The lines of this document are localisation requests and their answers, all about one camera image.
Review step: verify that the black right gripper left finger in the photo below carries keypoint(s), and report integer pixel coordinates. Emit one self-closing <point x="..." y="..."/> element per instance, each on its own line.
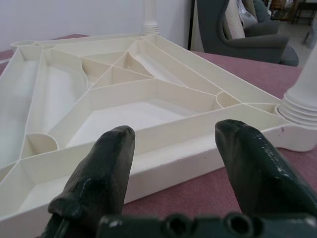
<point x="99" y="173"/>

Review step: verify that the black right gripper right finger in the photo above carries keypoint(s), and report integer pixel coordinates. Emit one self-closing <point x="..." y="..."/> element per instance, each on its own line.
<point x="260" y="173"/>

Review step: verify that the white plastic table top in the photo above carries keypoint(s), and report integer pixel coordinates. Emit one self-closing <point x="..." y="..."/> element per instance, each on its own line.
<point x="148" y="111"/>

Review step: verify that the white plastic table leg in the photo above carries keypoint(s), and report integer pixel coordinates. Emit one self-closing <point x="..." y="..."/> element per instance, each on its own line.
<point x="304" y="94"/>
<point x="149" y="15"/>

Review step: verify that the pink table cloth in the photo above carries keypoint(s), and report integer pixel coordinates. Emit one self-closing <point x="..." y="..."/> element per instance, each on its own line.
<point x="178" y="205"/>

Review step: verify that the grey armchair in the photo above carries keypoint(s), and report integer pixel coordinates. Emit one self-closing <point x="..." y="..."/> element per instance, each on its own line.
<point x="260" y="47"/>

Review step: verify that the cream cushion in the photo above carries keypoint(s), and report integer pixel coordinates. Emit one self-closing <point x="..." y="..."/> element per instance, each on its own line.
<point x="232" y="22"/>

